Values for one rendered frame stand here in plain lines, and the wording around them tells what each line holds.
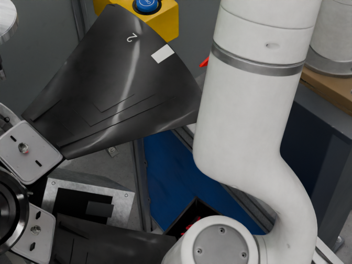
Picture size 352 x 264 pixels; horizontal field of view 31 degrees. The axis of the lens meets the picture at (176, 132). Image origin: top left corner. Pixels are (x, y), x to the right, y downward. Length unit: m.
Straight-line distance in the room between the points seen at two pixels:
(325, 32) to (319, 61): 0.06
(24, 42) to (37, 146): 0.92
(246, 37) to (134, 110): 0.35
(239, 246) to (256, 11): 0.25
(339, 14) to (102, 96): 0.50
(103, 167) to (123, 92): 1.37
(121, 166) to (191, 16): 0.58
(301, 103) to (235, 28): 0.69
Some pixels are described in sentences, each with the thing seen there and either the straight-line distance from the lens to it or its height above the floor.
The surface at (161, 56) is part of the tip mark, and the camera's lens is 0.93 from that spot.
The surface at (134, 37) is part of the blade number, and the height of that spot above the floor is 1.23.
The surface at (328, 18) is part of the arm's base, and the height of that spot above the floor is 1.07.
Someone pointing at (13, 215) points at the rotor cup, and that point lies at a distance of 0.83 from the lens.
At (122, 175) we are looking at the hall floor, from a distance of 2.23.
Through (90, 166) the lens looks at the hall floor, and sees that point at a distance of 2.26.
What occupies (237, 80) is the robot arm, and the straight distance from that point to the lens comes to 0.58.
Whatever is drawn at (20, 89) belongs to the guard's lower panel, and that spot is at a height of 0.48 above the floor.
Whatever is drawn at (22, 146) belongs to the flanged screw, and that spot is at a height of 1.21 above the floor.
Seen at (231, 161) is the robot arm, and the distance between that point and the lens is 0.61.
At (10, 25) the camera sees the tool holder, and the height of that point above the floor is 1.46.
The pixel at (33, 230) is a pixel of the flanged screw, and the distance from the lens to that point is 0.89.
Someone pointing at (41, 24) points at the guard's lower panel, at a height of 0.68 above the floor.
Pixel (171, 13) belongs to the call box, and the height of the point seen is 1.06.
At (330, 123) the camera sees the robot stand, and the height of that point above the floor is 0.93.
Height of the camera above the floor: 1.91
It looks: 55 degrees down
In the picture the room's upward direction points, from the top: 1 degrees counter-clockwise
